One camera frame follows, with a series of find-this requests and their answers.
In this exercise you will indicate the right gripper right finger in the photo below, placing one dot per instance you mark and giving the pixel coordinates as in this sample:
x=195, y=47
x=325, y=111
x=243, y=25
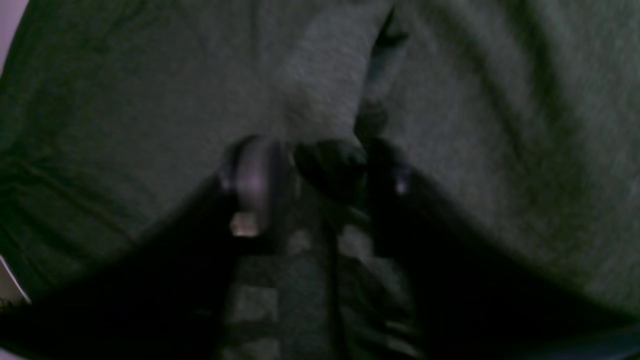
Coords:
x=474, y=301

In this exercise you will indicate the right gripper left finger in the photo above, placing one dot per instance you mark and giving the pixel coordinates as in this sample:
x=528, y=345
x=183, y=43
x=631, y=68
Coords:
x=164, y=300

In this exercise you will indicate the dark green t-shirt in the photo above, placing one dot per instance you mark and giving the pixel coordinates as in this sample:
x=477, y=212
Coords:
x=524, y=113

